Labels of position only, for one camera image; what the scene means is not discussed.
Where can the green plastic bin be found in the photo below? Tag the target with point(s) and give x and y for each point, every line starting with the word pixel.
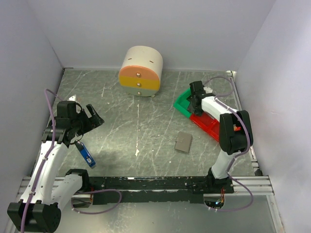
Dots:
pixel 182 103

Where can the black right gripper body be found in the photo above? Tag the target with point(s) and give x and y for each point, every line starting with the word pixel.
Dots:
pixel 197 111

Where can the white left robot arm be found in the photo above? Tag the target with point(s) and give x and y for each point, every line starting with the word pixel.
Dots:
pixel 39 207

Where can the blue card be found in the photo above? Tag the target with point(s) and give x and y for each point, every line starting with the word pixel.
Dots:
pixel 85 154

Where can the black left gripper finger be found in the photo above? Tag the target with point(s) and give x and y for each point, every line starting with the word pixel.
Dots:
pixel 91 124
pixel 95 118

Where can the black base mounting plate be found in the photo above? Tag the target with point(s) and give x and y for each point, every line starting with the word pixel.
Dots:
pixel 158 189

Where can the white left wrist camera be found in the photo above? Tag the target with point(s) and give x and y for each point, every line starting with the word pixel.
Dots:
pixel 73 98

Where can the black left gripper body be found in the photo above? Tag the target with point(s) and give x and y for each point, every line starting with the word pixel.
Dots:
pixel 79 121

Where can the red double plastic bin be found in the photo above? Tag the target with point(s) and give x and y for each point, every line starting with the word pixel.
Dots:
pixel 208 124

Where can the aluminium rail frame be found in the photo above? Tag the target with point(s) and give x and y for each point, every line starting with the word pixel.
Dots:
pixel 70 122

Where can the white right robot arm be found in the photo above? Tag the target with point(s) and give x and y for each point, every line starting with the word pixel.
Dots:
pixel 235 132

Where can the grey card holder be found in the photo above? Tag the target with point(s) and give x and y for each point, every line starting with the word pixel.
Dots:
pixel 183 142

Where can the round three-drawer cabinet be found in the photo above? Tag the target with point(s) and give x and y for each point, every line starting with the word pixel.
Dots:
pixel 140 73

